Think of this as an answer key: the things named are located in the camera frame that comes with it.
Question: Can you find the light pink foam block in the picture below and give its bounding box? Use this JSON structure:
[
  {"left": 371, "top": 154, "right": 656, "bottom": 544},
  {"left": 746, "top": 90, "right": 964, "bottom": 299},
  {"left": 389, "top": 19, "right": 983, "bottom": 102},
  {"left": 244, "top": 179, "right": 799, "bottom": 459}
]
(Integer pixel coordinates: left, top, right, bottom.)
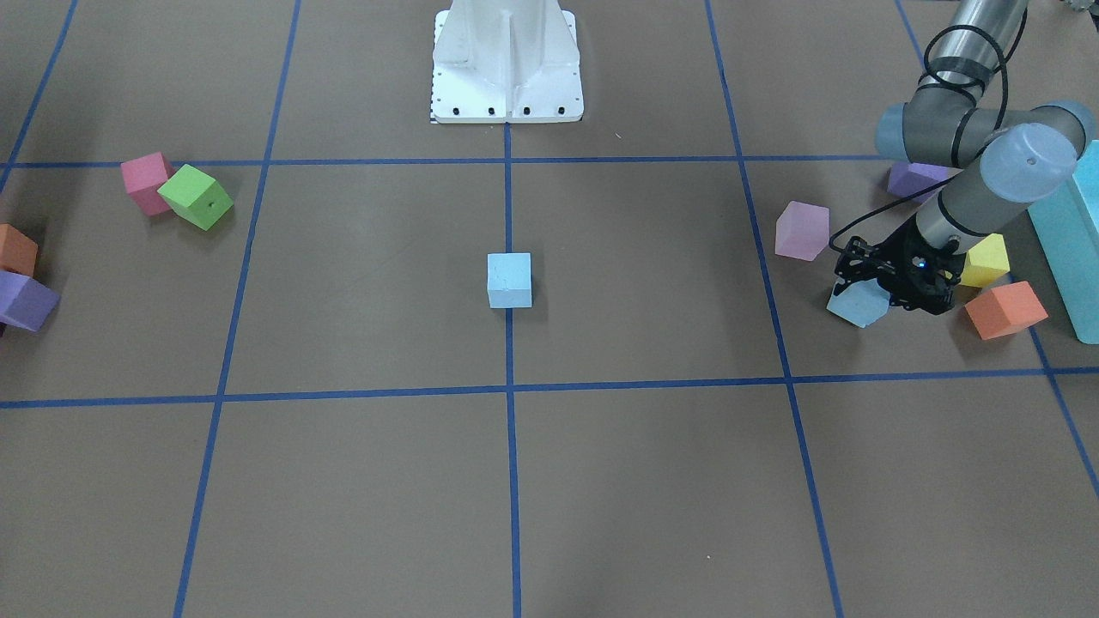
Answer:
[{"left": 774, "top": 201, "right": 831, "bottom": 262}]

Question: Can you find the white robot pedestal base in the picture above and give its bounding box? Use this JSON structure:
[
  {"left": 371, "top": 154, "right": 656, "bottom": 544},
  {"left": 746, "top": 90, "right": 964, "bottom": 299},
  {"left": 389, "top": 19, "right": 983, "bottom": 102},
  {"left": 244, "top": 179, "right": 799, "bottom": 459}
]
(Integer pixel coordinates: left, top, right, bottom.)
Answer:
[{"left": 429, "top": 1, "right": 585, "bottom": 124}]

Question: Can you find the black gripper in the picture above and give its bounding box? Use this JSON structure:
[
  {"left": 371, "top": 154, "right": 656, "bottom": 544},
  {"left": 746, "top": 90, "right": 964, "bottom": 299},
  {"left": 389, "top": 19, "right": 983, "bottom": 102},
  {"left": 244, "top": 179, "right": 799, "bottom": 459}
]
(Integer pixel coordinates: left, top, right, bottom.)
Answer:
[{"left": 835, "top": 216, "right": 962, "bottom": 316}]

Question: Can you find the orange foam block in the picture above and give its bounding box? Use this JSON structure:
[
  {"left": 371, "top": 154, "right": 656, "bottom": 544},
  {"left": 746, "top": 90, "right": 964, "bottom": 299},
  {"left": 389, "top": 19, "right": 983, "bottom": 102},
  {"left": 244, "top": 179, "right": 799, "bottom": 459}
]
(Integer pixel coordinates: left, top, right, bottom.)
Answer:
[
  {"left": 1, "top": 223, "right": 38, "bottom": 277},
  {"left": 964, "top": 282, "right": 1048, "bottom": 341}
]

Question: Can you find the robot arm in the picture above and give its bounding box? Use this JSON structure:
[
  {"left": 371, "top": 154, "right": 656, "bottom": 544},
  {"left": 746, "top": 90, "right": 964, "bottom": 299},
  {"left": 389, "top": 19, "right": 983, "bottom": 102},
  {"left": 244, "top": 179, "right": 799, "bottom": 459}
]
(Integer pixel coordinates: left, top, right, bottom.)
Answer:
[{"left": 831, "top": 1, "right": 1096, "bottom": 314}]

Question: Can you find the cyan plastic bin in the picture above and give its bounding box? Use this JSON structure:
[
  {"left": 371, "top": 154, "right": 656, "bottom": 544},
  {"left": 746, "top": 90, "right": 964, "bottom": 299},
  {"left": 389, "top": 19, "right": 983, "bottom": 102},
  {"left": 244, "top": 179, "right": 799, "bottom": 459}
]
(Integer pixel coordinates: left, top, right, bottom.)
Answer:
[{"left": 1026, "top": 156, "right": 1098, "bottom": 345}]

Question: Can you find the purple foam block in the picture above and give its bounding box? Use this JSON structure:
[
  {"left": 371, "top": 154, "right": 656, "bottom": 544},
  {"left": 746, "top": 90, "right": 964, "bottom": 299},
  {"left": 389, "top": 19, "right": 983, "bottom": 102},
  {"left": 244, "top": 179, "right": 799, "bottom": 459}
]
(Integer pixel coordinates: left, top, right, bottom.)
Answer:
[
  {"left": 886, "top": 161, "right": 951, "bottom": 201},
  {"left": 1, "top": 271, "right": 60, "bottom": 332}
]

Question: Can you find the yellow foam block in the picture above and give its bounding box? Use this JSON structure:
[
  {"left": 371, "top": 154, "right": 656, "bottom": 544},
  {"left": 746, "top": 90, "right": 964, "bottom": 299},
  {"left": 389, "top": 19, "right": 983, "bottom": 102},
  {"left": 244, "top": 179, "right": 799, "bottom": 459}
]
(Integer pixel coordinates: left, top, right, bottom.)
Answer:
[{"left": 959, "top": 233, "right": 1011, "bottom": 288}]

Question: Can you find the pink foam block by green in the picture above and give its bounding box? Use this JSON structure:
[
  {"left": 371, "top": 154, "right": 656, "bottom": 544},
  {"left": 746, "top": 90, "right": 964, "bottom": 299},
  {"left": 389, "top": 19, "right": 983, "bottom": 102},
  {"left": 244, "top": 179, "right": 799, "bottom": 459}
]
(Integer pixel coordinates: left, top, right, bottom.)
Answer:
[{"left": 120, "top": 152, "right": 175, "bottom": 216}]

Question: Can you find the light blue foam block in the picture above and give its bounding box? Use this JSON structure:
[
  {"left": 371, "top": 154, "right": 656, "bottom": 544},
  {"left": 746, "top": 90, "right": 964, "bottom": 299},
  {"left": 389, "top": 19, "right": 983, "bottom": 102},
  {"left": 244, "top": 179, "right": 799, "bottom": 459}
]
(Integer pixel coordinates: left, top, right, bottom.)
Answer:
[
  {"left": 486, "top": 251, "right": 533, "bottom": 309},
  {"left": 828, "top": 279, "right": 891, "bottom": 328}
]

